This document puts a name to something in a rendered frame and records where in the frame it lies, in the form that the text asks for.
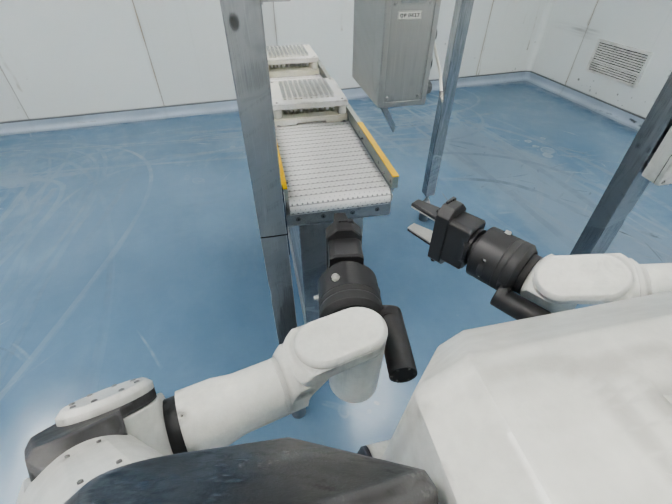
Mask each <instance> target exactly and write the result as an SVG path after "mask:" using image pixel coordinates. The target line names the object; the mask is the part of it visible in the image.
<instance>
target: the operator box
mask: <svg viewBox="0 0 672 504"><path fill-rule="evenodd" d="M646 163H647V164H648V165H647V167H646V168H645V170H644V171H643V173H642V176H643V177H644V178H646V179H648V180H649V181H651V182H652V183H654V184H655V185H657V186H660V185H667V184H672V126H671V127H670V129H669V131H668V132H667V134H666V135H665V137H664V139H663V140H662V142H661V144H660V145H659V147H658V149H657V150H656V152H655V153H652V154H651V155H650V156H649V158H648V160H647V161H646Z"/></svg>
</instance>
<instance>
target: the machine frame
mask: <svg viewBox="0 0 672 504"><path fill-rule="evenodd" d="M473 4H474V0H456V1H455V7H454V13H453V18H452V24H451V30H450V35H449V41H448V47H447V52H446V58H445V63H444V69H443V75H442V86H443V103H441V101H440V99H441V98H440V92H439V97H438V103H437V108H436V114H435V120H434V125H433V131H432V137H431V142H430V148H429V154H428V159H427V165H426V170H425V176H424V182H423V187H422V192H423V194H424V195H425V196H426V198H425V199H424V200H423V201H424V202H427V203H430V200H429V196H432V195H434V194H435V189H436V184H437V180H438V175H439V170H440V165H441V160H442V155H443V150H444V145H445V141H446V136H447V131H448V124H449V120H450V116H451V111H452V106H453V101H454V97H455V92H456V87H457V82H458V77H459V72H460V67H461V62H462V58H463V53H464V48H465V43H466V38H467V33H468V28H469V23H470V19H471V14H472V9H473ZM220 6H221V11H222V17H223V23H224V29H225V35H226V40H227V46H228V52H229V58H230V63H231V69H232V75H233V81H234V87H235V92H236V98H237V104H238V110H239V116H240V121H241V127H242V133H243V139H244V145H245V150H246V156H247V162H248V168H249V174H250V179H251V185H252V191H253V197H254V203H255V208H256V214H257V220H258V226H259V232H260V237H261V243H262V249H263V255H264V260H265V266H266V272H267V278H268V284H269V287H270V292H271V301H272V307H273V313H274V318H275V324H276V330H277V336H278V342H279V345H280V344H283V343H284V340H285V338H286V336H287V335H288V333H289V332H290V331H291V329H294V328H296V327H297V320H296V311H295V302H294V293H293V284H292V275H291V266H290V257H289V248H288V239H287V230H286V221H285V212H284V203H283V194H282V185H281V176H280V167H279V158H278V149H277V140H276V131H275V122H274V113H273V104H272V95H271V86H270V77H269V68H268V59H267V50H266V41H265V32H264V23H263V14H262V5H261V0H220ZM671 126H672V72H671V73H670V75H669V77H668V79H667V80H666V82H665V84H664V86H663V88H662V89H661V91H660V93H659V95H658V97H657V98H656V100H655V102H654V104H653V106H652V107H651V109H650V111H649V113H648V115H647V116H646V118H645V120H644V122H643V124H642V125H641V127H640V129H639V131H638V133H637V134H636V136H635V138H634V140H633V142H632V143H631V145H630V147H629V149H628V151H627V152H626V154H625V156H624V158H623V160H622V161H621V163H620V165H619V167H618V169H617V170H616V172H615V174H614V176H613V178H612V179H611V181H610V183H609V185H608V187H607V188H606V190H605V192H604V194H603V196H602V197H601V199H600V201H599V203H598V205H597V206H596V208H595V210H594V212H593V214H592V215H591V217H590V219H589V221H588V223H587V224H586V226H585V228H584V230H583V232H582V233H581V235H580V237H579V239H578V241H577V242H576V244H575V246H574V248H573V250H572V251H571V253H570V255H581V254H604V253H605V252H606V250H607V249H608V247H609V246H610V244H611V242H612V241H613V239H614V238H615V236H616V235H617V233H618V231H619V230H620V228H621V227H622V225H623V223H624V221H625V219H626V217H627V215H628V214H629V213H630V212H631V211H632V209H633V208H634V206H635V205H636V203H637V202H638V200H639V198H640V197H641V195H642V194H643V192H644V191H645V189H646V187H647V186H648V184H649V183H650V181H649V180H648V179H646V178H644V177H643V176H642V173H643V171H644V170H645V168H646V167H647V165H648V164H647V163H646V161H647V160H648V158H649V156H650V155H651V154H652V153H655V152H656V150H657V149H658V147H659V145H660V144H661V142H662V140H663V139H664V137H665V135H666V134H667V132H668V131H669V129H670V127H671Z"/></svg>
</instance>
